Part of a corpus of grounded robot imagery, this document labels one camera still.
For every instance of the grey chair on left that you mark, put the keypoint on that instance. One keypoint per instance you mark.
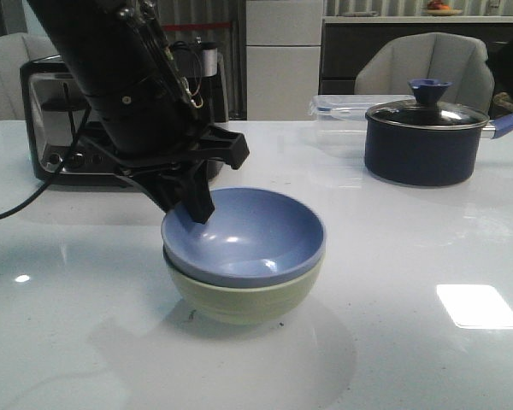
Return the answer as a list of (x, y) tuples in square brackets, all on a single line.
[(15, 50)]

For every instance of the grey chair on right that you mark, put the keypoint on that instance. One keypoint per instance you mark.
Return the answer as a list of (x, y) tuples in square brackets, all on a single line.
[(457, 59)]

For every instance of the glass lid with blue knob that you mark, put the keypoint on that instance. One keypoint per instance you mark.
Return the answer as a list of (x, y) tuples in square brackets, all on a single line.
[(427, 110)]

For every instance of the blue plastic bowl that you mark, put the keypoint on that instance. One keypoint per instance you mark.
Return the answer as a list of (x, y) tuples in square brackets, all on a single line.
[(255, 238)]

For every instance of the clear plastic food container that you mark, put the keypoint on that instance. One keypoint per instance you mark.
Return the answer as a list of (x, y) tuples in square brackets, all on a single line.
[(339, 123)]

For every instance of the dark blue saucepan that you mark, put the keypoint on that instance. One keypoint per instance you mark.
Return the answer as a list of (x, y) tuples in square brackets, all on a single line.
[(428, 155)]

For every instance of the white cabinet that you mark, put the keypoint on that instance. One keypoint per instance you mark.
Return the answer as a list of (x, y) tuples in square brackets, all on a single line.
[(283, 48)]

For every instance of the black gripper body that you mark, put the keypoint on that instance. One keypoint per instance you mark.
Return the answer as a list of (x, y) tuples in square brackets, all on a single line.
[(157, 154)]

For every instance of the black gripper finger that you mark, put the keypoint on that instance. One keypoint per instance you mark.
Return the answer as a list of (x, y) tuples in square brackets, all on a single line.
[(188, 187), (161, 191)]

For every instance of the green plastic bowl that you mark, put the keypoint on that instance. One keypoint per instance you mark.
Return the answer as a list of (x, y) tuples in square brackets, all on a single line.
[(273, 294)]

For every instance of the black and chrome toaster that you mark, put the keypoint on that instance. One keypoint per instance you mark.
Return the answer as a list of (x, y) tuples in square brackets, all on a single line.
[(50, 94)]

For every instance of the dark sideboard counter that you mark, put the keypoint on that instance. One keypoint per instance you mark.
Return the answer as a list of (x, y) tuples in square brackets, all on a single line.
[(349, 43)]

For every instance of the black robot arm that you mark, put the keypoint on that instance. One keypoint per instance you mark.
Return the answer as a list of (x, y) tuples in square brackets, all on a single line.
[(119, 57)]

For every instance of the grey chair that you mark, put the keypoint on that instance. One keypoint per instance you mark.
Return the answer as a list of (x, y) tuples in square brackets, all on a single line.
[(457, 59), (15, 50)]

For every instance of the plate of fruit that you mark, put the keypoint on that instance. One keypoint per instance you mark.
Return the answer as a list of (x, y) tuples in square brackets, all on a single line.
[(440, 8)]

